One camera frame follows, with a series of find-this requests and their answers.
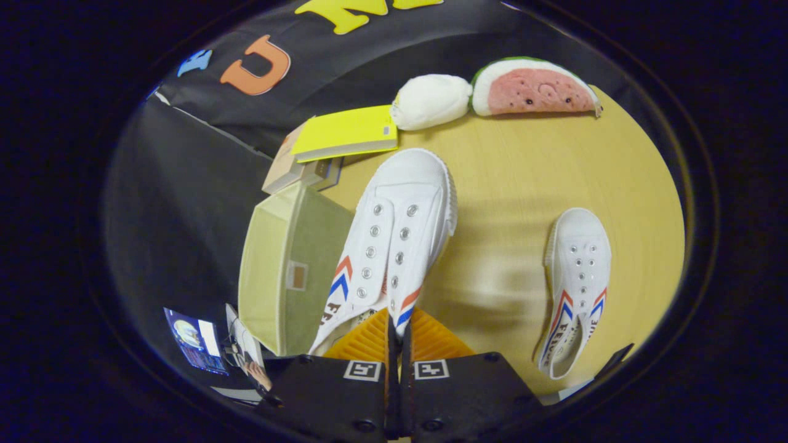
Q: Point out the black backdrop cloth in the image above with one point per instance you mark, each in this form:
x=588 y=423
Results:
x=184 y=203

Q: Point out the watermelon slice plush toy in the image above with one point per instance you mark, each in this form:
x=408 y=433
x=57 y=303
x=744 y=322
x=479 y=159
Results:
x=529 y=89

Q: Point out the white canvas shoe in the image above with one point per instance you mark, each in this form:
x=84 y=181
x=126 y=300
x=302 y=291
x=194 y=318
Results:
x=400 y=203
x=578 y=271

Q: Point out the white plush toy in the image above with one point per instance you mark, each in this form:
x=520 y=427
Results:
x=431 y=101

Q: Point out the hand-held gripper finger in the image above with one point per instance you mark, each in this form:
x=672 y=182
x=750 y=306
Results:
x=406 y=394
x=393 y=394

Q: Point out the green fabric storage box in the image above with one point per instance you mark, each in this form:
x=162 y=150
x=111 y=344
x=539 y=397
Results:
x=308 y=234

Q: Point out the beige book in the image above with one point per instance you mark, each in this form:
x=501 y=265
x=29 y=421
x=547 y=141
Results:
x=283 y=172

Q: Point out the yellow book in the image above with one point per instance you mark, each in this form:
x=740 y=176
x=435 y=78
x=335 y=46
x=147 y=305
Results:
x=345 y=129

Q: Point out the blue printed poster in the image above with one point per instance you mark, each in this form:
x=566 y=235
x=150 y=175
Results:
x=197 y=344

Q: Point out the grey blue book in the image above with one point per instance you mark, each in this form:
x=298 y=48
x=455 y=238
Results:
x=337 y=172

